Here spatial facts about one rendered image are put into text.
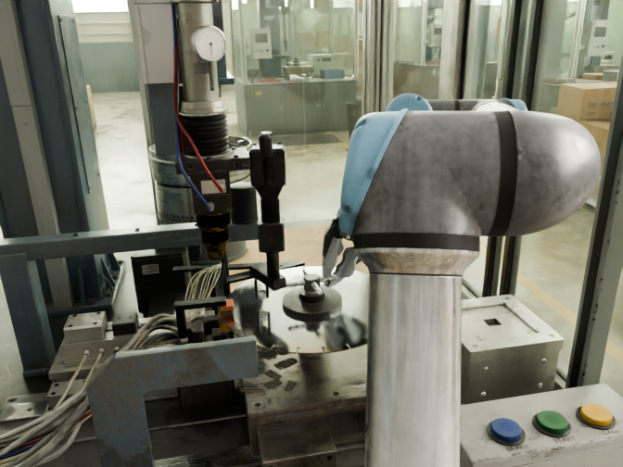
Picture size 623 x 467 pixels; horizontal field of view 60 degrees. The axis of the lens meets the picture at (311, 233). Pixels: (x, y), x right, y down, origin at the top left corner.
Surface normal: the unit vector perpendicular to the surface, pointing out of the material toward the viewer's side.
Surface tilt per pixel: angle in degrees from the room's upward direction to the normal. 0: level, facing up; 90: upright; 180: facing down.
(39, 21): 90
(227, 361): 90
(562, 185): 91
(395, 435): 67
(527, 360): 90
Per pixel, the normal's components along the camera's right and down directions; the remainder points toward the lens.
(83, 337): 0.20, 0.34
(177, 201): -0.36, 0.34
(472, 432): -0.02, -0.93
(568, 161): 0.44, -0.06
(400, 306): -0.49, -0.07
